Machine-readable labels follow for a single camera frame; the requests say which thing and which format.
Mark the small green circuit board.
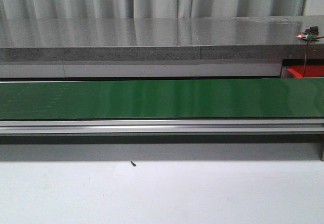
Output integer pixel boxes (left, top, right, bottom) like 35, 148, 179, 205
296, 26, 323, 41

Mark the green conveyor belt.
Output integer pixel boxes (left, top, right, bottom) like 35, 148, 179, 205
1, 78, 323, 120

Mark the red orange wire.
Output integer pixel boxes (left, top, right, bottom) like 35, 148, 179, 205
302, 38, 312, 78

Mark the aluminium conveyor frame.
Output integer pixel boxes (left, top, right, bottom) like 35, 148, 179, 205
1, 118, 323, 162

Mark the red plastic bin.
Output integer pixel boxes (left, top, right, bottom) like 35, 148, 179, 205
287, 65, 324, 78

